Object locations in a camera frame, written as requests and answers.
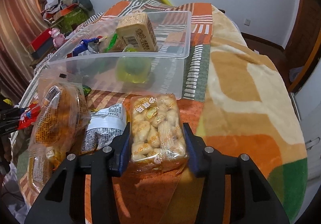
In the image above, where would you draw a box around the blue snack bag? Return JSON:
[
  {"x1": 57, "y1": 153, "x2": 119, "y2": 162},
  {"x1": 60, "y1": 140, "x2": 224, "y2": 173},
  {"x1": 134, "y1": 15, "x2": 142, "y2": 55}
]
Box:
[{"x1": 67, "y1": 38, "x2": 100, "y2": 58}]

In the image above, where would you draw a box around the puffed snack clear pack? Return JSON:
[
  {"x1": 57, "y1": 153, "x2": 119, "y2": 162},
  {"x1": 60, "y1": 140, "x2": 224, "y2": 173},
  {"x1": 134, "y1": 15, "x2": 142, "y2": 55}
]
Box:
[{"x1": 129, "y1": 94, "x2": 188, "y2": 173}]

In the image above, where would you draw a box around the pink plush toy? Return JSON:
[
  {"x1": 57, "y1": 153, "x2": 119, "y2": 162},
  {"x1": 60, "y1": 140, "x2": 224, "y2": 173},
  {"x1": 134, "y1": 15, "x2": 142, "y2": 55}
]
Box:
[{"x1": 51, "y1": 28, "x2": 66, "y2": 49}]

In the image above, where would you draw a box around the orange beige fleece blanket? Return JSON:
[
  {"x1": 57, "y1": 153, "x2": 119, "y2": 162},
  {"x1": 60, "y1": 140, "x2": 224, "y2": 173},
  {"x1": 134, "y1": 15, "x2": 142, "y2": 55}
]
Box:
[{"x1": 179, "y1": 7, "x2": 307, "y2": 221}]

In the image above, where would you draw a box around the green gift box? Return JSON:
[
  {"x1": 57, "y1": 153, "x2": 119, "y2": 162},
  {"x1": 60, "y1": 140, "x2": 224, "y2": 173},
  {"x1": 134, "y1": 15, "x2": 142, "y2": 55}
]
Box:
[{"x1": 58, "y1": 7, "x2": 89, "y2": 34}]

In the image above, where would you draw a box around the red and black box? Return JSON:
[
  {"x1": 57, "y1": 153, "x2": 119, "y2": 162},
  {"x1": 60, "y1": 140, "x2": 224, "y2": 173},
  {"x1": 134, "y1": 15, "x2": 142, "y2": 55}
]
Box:
[{"x1": 27, "y1": 28, "x2": 54, "y2": 60}]

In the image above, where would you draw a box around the tan wafer biscuit pack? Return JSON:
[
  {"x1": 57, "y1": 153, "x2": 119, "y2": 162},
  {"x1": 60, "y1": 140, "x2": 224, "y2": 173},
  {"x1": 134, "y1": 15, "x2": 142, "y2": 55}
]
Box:
[{"x1": 115, "y1": 12, "x2": 158, "y2": 52}]

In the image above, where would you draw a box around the red cartoon snack bag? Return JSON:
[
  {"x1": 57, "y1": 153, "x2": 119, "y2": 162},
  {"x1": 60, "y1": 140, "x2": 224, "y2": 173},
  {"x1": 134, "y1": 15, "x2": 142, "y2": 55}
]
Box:
[{"x1": 18, "y1": 102, "x2": 41, "y2": 130}]

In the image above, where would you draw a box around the white yellow patterned snack bag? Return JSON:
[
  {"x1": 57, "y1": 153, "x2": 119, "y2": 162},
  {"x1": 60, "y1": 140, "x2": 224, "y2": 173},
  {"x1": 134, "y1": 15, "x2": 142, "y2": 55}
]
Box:
[{"x1": 80, "y1": 103, "x2": 127, "y2": 154}]

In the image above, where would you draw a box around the striped orange curtain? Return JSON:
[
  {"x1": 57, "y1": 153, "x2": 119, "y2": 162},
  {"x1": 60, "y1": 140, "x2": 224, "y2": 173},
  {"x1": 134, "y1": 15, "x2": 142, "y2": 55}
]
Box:
[{"x1": 1, "y1": 0, "x2": 47, "y2": 103}]

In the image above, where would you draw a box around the white wall socket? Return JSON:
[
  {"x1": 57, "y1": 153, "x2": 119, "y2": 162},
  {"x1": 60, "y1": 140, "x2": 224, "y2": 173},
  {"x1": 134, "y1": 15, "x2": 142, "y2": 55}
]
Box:
[{"x1": 244, "y1": 19, "x2": 250, "y2": 26}]

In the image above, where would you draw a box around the orange bread clear pack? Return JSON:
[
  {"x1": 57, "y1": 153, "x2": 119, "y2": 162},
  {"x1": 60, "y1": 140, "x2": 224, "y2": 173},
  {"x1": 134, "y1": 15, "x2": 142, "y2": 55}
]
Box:
[{"x1": 28, "y1": 74, "x2": 90, "y2": 194}]

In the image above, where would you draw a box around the clear plastic storage bin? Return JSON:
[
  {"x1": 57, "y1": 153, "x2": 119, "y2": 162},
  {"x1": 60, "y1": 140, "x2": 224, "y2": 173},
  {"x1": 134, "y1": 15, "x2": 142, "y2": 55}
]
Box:
[{"x1": 47, "y1": 11, "x2": 192, "y2": 99}]

